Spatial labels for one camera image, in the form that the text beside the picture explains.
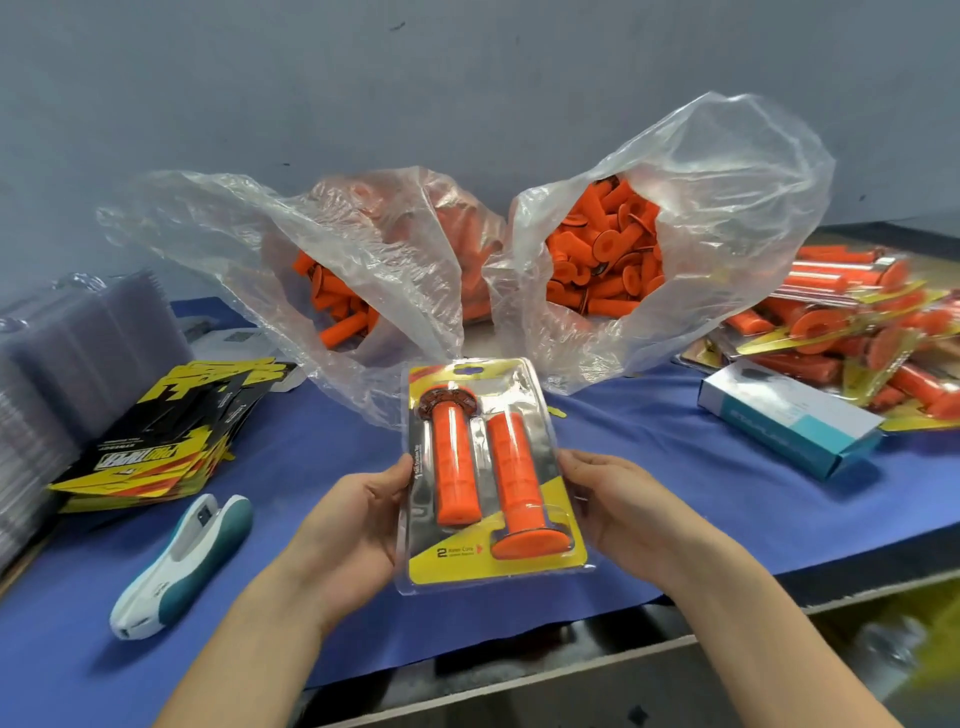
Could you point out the teal hand stapler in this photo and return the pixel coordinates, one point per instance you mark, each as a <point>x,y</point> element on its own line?
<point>180,570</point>

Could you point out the person's right forearm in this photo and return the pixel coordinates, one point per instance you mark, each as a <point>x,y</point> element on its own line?
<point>788,653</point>

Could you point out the stack of yellow black cards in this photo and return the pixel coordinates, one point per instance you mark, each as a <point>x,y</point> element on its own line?
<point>165,428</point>

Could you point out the white printed paper sheet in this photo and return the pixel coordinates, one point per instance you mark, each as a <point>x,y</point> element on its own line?
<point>225,348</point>

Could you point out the yellow black backing card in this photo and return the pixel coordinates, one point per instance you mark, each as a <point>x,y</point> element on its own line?
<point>488,558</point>

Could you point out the clear plastic bottle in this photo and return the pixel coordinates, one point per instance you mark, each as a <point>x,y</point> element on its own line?
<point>885,653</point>

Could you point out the large clear plastic bag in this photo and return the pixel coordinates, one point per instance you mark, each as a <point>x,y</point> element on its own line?
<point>750,180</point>

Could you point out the person's right hand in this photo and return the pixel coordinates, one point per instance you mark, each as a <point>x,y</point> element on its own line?
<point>638,518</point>

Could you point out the sealed yellow card package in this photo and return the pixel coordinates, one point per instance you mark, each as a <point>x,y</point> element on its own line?
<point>702,356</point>

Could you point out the yellow plastic crate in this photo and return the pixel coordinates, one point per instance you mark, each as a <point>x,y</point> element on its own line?
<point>938,630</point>

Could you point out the person's left forearm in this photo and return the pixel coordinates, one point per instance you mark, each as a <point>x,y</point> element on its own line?
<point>240,668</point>

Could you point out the teal white cardboard box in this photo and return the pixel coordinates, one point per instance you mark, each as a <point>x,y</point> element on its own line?
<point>788,417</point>

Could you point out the stack of clear blister shells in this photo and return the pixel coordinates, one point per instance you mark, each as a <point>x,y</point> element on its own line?
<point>68,375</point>

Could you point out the pile of packed grip packages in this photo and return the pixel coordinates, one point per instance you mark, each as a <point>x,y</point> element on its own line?
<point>930,270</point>

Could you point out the person's left hand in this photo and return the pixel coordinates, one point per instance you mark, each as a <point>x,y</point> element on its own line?
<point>345,540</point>

